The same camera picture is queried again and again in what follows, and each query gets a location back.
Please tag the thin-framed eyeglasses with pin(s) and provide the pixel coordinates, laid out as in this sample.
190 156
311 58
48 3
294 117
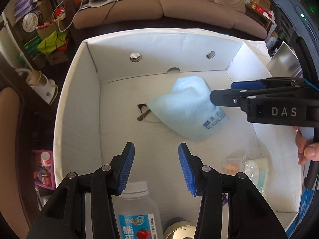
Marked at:
144 114

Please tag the striped white table mat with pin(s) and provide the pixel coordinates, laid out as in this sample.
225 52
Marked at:
259 49

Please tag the person's right hand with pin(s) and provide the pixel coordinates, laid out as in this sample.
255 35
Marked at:
311 152

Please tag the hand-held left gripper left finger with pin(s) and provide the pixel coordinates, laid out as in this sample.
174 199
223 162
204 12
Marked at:
127 169

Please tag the round metal tin lid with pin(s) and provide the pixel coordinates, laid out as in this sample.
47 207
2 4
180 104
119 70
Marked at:
179 230

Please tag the blue silver printed box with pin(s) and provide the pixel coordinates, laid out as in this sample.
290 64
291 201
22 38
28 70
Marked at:
284 59

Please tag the white cardboard box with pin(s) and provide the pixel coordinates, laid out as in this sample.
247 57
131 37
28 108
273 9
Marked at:
112 62

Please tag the stack of purple boxes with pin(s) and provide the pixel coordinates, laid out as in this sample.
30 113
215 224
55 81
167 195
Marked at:
23 3

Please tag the dark desktop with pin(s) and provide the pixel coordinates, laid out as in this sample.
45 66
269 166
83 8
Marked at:
104 31

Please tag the round cookie tin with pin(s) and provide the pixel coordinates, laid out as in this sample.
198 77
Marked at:
31 22

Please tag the brown sofa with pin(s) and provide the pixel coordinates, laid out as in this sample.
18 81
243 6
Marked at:
139 10

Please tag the brown armchair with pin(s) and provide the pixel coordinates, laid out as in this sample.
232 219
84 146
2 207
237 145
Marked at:
10 142

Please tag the brown cardboard carton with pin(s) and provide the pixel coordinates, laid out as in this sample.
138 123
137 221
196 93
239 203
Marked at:
261 2

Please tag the clear bottle with red label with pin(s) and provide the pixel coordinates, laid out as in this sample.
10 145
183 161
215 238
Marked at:
139 204

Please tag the flat silver blue box lid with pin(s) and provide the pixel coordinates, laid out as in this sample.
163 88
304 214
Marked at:
307 204

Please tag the white massager device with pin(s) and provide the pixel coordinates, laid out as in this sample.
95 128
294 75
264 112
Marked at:
99 1

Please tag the pink basket of bottles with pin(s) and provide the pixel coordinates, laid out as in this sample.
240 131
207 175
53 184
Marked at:
51 179

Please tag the white small appliance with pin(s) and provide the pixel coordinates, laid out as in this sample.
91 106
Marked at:
42 89

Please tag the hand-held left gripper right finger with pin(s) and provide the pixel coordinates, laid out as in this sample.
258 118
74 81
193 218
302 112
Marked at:
185 169

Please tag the yellow green bag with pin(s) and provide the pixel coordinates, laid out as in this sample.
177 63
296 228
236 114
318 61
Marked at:
51 39

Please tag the clear packet of orange earplugs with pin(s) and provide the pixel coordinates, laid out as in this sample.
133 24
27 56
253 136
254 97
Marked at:
233 166

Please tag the clear bag with toothbrush kit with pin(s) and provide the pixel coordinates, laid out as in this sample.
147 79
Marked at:
256 171

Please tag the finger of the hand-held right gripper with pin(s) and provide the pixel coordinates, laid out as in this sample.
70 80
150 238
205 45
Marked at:
245 85
224 98

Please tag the light blue plastic bag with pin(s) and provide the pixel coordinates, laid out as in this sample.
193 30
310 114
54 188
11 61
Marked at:
184 109

